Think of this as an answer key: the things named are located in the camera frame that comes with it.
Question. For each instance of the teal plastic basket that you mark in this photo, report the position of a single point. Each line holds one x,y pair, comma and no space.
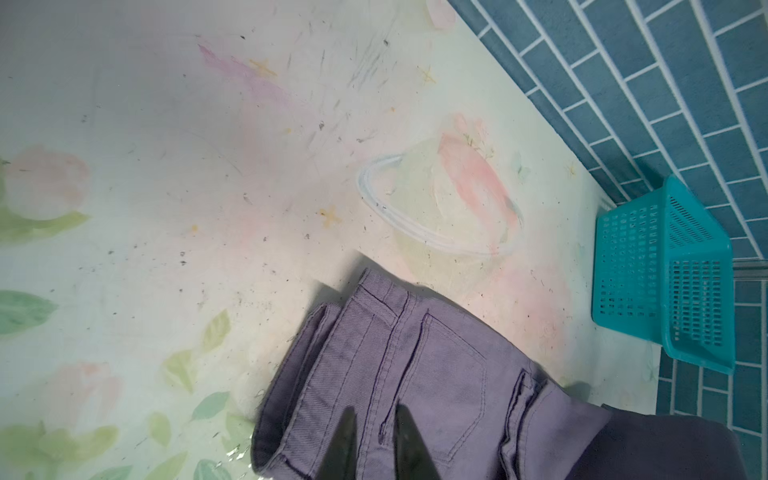
663,272

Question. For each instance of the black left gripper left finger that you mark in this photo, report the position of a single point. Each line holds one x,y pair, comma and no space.
340,459

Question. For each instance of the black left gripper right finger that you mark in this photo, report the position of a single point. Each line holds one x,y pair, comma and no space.
412,458

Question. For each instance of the purple trousers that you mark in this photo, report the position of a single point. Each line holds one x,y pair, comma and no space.
482,407

